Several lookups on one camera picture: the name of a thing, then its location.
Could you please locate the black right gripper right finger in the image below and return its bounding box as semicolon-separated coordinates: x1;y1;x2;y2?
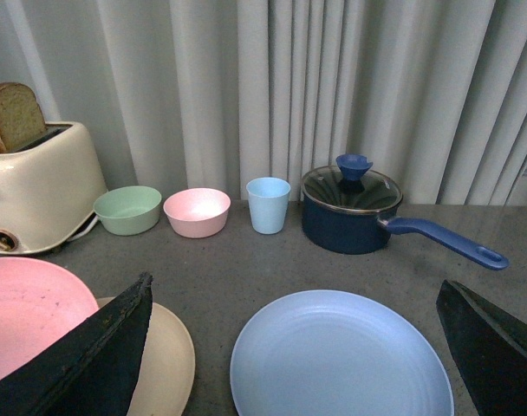
436;280;527;415

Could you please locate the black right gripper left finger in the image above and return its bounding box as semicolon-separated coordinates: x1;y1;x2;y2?
0;273;153;415

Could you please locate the pink plate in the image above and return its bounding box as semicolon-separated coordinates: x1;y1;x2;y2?
0;257;99;380

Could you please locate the blue plate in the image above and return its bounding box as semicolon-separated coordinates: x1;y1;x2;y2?
230;290;455;415

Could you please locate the cream plate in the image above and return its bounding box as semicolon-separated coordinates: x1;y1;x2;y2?
96;296;197;416

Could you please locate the green bowl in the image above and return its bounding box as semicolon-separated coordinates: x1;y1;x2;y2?
94;185;162;236

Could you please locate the cream toaster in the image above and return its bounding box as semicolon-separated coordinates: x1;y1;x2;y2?
0;122;107;256

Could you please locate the pink bowl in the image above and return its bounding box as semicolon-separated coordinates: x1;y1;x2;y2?
163;188;231;238

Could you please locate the dark blue saucepan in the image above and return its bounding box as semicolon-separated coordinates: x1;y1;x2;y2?
301;190;511;271

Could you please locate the glass pot lid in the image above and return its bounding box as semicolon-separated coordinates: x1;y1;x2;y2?
302;153;403;214

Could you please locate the light blue cup right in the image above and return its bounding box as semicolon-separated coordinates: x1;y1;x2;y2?
246;177;290;235

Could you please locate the bread slice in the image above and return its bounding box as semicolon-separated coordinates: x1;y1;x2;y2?
0;82;47;153

